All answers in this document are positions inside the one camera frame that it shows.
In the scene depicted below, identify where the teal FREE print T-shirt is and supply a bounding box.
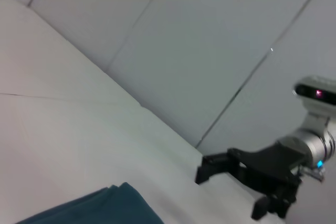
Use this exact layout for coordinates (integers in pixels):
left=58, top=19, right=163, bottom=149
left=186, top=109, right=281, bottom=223
left=15, top=181, right=165, bottom=224

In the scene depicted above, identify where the right wrist cable with plug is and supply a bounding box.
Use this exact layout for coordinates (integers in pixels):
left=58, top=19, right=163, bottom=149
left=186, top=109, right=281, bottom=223
left=298, top=163, right=328, bottom=182

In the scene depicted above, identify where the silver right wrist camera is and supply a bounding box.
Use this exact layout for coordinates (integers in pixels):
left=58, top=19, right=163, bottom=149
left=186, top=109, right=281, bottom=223
left=291, top=76, right=336, bottom=130

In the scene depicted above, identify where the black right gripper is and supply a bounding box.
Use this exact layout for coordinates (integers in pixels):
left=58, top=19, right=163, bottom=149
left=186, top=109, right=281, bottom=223
left=195, top=141, right=308, bottom=221

